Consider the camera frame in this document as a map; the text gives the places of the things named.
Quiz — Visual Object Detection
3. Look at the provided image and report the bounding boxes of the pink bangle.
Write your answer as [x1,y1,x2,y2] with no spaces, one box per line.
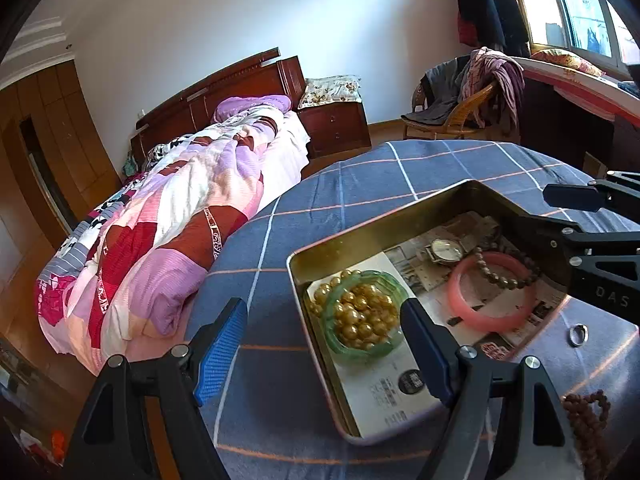
[446,252,538,333]

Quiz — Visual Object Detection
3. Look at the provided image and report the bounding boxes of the dark bead bracelet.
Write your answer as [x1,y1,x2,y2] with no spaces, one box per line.
[472,245,543,290]

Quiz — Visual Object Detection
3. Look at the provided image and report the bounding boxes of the brown wooden wardrobe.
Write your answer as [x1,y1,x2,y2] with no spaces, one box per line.
[0,57,123,281]

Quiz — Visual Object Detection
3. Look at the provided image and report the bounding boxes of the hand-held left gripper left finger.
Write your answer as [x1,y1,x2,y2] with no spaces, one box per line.
[62,297,249,480]

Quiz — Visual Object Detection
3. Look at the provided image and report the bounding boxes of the gold bead necklace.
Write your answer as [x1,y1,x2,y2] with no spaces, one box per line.
[307,269,401,351]

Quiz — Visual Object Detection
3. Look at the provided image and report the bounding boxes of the dark wooden bed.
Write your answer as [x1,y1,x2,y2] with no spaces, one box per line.
[35,47,313,376]

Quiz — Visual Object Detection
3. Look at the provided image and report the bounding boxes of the floral pillow with red trim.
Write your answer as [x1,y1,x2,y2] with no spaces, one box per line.
[529,48,606,78]

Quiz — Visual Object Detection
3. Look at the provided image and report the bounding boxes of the pink desk cloth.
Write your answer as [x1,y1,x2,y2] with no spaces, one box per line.
[515,56,640,123]

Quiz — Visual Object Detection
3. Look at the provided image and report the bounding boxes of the brown cardboard box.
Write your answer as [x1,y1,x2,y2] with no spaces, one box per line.
[584,152,608,179]

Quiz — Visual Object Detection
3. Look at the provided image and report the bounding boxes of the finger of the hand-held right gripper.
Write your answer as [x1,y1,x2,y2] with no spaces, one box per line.
[500,211,590,288]
[542,171,640,213]

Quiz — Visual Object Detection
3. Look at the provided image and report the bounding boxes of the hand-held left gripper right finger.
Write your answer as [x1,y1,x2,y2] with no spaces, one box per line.
[399,297,576,480]

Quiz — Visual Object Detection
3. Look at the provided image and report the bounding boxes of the pink patchwork quilt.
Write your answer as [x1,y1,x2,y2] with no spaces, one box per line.
[36,105,286,376]

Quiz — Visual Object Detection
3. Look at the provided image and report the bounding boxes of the wicker chair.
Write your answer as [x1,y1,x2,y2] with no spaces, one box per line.
[402,77,501,141]

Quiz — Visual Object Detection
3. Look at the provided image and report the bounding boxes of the dark wooden nightstand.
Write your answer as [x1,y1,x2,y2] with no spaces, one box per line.
[298,101,372,160]

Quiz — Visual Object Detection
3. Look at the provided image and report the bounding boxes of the silver wristwatch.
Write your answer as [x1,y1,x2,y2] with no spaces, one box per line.
[417,230,496,266]

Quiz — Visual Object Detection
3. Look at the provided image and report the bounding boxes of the floral pillow with white ground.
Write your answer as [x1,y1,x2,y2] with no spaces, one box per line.
[298,75,362,110]

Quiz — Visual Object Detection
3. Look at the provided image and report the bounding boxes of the mauve clothing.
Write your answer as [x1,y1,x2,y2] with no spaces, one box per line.
[460,47,526,136]

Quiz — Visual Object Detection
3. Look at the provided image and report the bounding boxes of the pink tin box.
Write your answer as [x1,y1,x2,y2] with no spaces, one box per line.
[286,179,573,447]

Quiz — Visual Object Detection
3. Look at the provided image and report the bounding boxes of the brown wooden bead necklace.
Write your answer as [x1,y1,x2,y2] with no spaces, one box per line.
[562,390,612,480]

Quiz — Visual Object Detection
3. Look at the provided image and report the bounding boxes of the window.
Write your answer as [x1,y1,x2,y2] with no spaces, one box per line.
[505,0,640,68]

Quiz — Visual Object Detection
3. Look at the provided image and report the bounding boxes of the hanging dark coats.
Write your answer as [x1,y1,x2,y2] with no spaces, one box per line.
[456,0,531,58]

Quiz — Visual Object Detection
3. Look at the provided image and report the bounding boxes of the dark wooden desk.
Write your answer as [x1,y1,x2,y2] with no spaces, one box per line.
[515,55,640,181]

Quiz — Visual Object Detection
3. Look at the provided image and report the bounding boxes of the dark grey clothing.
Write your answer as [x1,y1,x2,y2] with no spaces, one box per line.
[404,57,473,126]

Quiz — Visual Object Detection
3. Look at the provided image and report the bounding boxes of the printed paper sheet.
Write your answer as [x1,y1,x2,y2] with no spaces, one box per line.
[306,212,566,438]

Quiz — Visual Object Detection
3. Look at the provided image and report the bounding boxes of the green glass bangle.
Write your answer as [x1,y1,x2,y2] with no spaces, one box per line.
[322,270,405,360]

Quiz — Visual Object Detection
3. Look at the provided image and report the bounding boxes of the purple pillow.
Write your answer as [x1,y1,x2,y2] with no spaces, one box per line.
[212,94,292,123]

